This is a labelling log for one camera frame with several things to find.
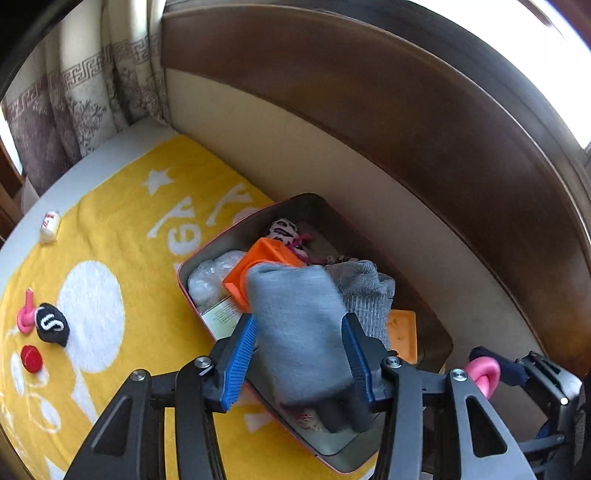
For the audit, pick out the yellow printed blanket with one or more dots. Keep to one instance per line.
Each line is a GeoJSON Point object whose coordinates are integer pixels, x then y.
{"type": "Point", "coordinates": [138, 207]}

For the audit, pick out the red round cap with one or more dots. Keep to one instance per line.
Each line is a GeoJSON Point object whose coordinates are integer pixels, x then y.
{"type": "Point", "coordinates": [31, 358]}

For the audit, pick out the small white bottle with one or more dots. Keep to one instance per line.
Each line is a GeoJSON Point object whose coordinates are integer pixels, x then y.
{"type": "Point", "coordinates": [50, 227]}

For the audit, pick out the green and white packet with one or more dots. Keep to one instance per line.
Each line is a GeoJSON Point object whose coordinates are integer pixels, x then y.
{"type": "Point", "coordinates": [224, 316]}

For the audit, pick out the wooden headboard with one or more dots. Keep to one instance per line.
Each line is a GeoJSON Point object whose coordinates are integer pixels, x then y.
{"type": "Point", "coordinates": [369, 92]}

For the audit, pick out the black cloth with white mark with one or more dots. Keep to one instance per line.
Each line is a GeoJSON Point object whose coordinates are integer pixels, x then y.
{"type": "Point", "coordinates": [51, 323]}

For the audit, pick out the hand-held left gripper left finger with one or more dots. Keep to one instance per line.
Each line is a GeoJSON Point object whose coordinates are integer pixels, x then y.
{"type": "Point", "coordinates": [238, 364]}

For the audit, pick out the white plastic-wrapped ball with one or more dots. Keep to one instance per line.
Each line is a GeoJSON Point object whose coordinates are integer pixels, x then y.
{"type": "Point", "coordinates": [207, 281]}

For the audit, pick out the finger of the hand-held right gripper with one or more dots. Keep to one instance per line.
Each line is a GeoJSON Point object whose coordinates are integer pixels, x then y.
{"type": "Point", "coordinates": [510, 371]}
{"type": "Point", "coordinates": [479, 353]}

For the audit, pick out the blue-grey sock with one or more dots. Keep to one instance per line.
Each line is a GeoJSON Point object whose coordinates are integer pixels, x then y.
{"type": "Point", "coordinates": [300, 332]}

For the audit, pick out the patterned beige curtain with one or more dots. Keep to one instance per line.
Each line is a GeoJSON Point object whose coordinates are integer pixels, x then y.
{"type": "Point", "coordinates": [83, 106]}

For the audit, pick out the window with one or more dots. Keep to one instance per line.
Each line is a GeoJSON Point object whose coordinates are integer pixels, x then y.
{"type": "Point", "coordinates": [545, 55]}

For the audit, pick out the red metal tin container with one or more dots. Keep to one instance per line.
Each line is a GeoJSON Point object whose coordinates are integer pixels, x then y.
{"type": "Point", "coordinates": [307, 207]}

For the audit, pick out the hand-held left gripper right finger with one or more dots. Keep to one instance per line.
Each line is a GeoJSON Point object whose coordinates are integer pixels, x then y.
{"type": "Point", "coordinates": [358, 364]}

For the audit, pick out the pink patterned cloth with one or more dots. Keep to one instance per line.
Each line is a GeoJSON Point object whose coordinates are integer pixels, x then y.
{"type": "Point", "coordinates": [310, 419]}

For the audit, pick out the orange plastic cube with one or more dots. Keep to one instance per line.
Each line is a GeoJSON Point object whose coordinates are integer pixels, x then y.
{"type": "Point", "coordinates": [268, 258]}
{"type": "Point", "coordinates": [404, 332]}

